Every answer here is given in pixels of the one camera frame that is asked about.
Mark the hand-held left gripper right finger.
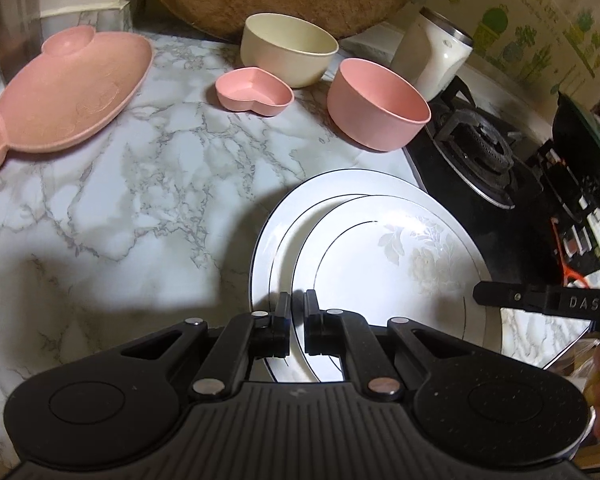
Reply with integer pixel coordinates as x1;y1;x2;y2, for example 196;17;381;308
302;289;474;404

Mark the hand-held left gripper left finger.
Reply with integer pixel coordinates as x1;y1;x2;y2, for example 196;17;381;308
115;291;292;403

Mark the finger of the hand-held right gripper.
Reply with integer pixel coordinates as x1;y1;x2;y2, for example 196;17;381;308
472;281;551;317

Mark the white floral plate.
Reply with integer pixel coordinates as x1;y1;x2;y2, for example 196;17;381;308
291;195;493;385

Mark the large white plate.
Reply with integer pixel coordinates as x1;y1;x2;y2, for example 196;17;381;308
250;170;503;385

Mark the pink bowl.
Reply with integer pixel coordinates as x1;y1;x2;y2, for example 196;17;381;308
326;57;432;152

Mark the cream bowl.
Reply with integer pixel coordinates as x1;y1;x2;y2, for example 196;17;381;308
240;12;340;88

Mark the pink fish-shaped plate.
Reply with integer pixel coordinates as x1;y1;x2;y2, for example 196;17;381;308
0;27;155;179

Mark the orange peeler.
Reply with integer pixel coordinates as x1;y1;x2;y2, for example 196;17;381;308
550;217;593;289

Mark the black gas stove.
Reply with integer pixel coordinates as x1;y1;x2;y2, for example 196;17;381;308
404;75;600;283

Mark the black burner grate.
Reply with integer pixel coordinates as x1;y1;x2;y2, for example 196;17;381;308
425;107;518;208

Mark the black wok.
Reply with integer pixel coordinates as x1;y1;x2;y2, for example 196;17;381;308
550;87;600;186

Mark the pink heart-shaped dish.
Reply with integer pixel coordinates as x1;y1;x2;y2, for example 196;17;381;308
215;66;295;119

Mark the white insulated mug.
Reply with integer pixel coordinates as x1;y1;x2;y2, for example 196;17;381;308
390;7;475;102

